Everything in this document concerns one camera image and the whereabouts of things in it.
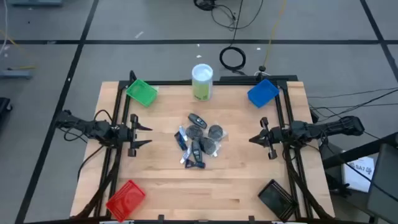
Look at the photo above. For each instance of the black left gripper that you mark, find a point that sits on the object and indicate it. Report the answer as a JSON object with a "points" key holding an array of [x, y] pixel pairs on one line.
{"points": [[126, 135]]}

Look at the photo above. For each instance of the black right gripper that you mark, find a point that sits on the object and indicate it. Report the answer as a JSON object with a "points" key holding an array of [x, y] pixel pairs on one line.
{"points": [[276, 135]]}

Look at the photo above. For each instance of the dark blue pouch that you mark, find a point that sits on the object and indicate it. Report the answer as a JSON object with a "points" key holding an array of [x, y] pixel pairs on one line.
{"points": [[180, 142]]}

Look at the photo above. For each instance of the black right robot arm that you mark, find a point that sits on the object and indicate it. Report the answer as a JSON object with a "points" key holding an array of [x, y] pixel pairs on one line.
{"points": [[329, 127]]}

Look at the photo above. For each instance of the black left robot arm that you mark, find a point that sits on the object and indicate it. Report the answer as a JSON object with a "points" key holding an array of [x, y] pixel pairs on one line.
{"points": [[93, 129]]}

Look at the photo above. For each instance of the green plastic basket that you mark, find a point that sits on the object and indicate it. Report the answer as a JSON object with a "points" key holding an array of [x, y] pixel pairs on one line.
{"points": [[141, 92]]}

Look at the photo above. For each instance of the blue plastic basket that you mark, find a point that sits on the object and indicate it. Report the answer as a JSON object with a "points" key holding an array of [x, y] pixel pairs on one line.
{"points": [[262, 93]]}

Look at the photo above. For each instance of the dark blue squeeze tube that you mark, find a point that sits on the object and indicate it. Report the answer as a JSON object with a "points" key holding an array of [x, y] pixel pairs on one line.
{"points": [[195, 165]]}

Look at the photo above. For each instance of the black plastic basket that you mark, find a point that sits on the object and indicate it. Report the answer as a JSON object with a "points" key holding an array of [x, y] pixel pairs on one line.
{"points": [[276, 200]]}

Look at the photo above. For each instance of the red plastic basket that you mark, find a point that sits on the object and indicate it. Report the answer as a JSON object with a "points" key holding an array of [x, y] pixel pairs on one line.
{"points": [[126, 200]]}

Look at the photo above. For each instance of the black round knob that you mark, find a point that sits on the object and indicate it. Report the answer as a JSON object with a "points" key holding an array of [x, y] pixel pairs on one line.
{"points": [[262, 68]]}

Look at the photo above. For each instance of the disinfecting wipes canister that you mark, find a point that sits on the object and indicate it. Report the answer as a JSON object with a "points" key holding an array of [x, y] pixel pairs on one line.
{"points": [[202, 84]]}

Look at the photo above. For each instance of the white cardboard box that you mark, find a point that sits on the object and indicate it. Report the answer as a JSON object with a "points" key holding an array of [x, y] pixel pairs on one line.
{"points": [[357, 174]]}

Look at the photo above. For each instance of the dark grey panel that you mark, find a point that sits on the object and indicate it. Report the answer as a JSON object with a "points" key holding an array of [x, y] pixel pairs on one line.
{"points": [[384, 180]]}

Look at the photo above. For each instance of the black metal table frame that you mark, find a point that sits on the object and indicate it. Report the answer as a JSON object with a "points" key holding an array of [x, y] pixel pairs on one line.
{"points": [[174, 82]]}

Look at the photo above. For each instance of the grey floor rail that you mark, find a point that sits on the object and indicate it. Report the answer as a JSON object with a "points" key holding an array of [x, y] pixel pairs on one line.
{"points": [[15, 74], [34, 2]]}

